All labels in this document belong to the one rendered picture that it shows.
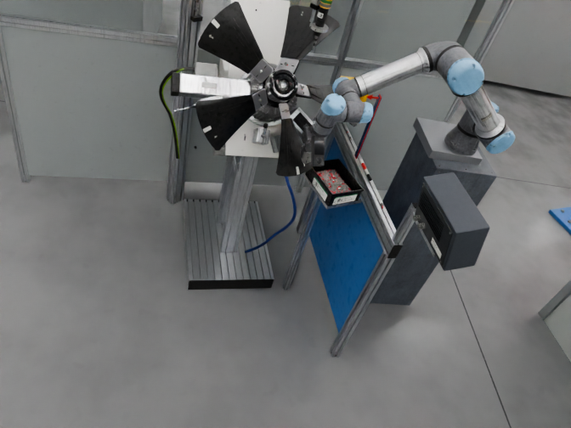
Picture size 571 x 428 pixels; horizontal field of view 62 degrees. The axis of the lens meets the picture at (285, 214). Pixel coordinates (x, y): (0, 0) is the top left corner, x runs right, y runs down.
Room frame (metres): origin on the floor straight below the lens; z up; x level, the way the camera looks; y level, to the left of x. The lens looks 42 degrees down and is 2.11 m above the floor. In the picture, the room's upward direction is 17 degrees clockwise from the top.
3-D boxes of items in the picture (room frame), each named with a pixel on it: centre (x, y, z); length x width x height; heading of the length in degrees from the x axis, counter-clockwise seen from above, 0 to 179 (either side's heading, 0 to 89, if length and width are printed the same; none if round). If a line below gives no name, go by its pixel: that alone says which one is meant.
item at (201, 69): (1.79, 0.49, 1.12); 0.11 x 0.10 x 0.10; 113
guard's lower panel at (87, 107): (2.43, 0.36, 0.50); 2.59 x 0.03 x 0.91; 113
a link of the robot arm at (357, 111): (1.58, -0.13, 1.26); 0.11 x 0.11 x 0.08; 26
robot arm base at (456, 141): (1.98, -0.67, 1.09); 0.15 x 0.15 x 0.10
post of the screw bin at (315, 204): (1.74, -0.12, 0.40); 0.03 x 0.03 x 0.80; 38
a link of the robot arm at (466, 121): (1.97, -0.68, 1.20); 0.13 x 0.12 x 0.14; 26
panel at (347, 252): (1.82, -0.29, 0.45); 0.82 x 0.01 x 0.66; 23
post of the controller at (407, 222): (1.42, -0.45, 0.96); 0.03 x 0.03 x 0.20; 23
